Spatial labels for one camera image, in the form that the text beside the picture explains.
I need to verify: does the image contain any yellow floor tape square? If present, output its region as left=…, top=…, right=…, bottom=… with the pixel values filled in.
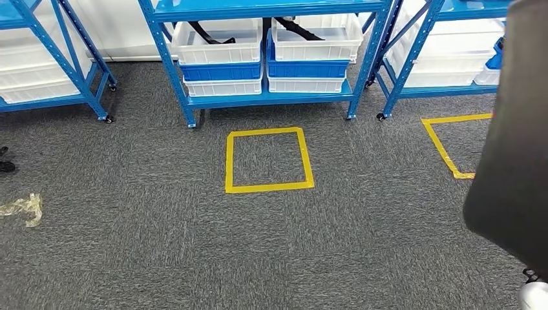
left=224, top=126, right=315, bottom=194

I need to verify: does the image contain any small white bin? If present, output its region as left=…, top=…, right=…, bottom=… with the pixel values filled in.
left=474, top=66, right=501, bottom=85

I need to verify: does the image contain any small blue bin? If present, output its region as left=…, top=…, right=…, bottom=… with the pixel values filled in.
left=485, top=36, right=505, bottom=70

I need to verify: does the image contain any black curved part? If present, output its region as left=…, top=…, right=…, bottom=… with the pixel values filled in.
left=273, top=16, right=325, bottom=41
left=188, top=20, right=237, bottom=45

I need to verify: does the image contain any white plastic crate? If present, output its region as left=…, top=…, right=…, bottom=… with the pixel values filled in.
left=0, top=23, right=89, bottom=88
left=0, top=64, right=94, bottom=105
left=171, top=17, right=263, bottom=66
left=271, top=14, right=364, bottom=61
left=183, top=68, right=263, bottom=97
left=400, top=0, right=507, bottom=44
left=385, top=30, right=500, bottom=74
left=267, top=70, right=347, bottom=94
left=383, top=64, right=485, bottom=88

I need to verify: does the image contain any white car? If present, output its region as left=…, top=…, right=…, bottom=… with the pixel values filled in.
left=74, top=0, right=178, bottom=63

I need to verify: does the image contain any clear plastic wrap scrap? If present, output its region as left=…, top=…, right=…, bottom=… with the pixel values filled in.
left=0, top=193, right=44, bottom=227

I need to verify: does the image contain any blue metal shelf rack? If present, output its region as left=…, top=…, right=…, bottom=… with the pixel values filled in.
left=366, top=0, right=514, bottom=122
left=136, top=0, right=394, bottom=129
left=0, top=0, right=117, bottom=124

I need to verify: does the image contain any black plastic plate bracket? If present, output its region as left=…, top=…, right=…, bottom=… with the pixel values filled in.
left=462, top=0, right=548, bottom=279

